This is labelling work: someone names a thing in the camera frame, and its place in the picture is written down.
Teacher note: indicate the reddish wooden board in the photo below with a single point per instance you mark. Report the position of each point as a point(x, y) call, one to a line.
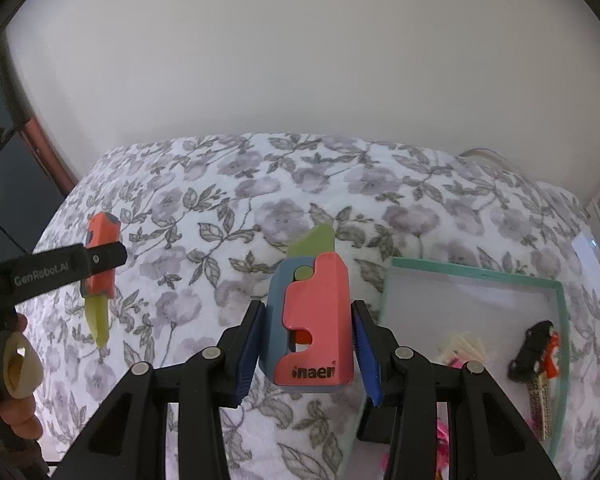
point(50, 150)

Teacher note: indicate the person's left hand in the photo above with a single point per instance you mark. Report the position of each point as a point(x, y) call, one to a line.
point(20, 417)

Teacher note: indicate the cream hair claw clip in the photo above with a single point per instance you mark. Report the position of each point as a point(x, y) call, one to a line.
point(460, 347)

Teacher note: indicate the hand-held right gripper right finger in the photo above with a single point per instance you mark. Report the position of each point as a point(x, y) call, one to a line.
point(367, 360)

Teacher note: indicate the gold black patterned lighter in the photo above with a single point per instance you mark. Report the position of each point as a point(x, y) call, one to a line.
point(540, 407)

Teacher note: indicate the white flat device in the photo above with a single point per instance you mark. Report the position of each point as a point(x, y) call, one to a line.
point(590, 260)

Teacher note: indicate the dark cabinet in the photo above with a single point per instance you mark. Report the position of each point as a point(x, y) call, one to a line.
point(10, 200)

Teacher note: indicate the grey floral blanket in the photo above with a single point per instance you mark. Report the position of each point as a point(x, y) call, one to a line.
point(260, 200)

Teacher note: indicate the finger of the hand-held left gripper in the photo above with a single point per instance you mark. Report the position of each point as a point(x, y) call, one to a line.
point(105, 256)

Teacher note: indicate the black toy car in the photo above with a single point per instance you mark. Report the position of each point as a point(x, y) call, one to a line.
point(530, 352)

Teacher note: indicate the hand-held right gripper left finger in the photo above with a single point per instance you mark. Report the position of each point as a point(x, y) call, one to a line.
point(247, 360)

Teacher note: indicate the orange blue toy knife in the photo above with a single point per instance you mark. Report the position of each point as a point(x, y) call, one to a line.
point(100, 287)
point(312, 320)

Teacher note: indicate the teal rimmed white tray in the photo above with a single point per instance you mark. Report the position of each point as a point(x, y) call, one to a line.
point(455, 305)

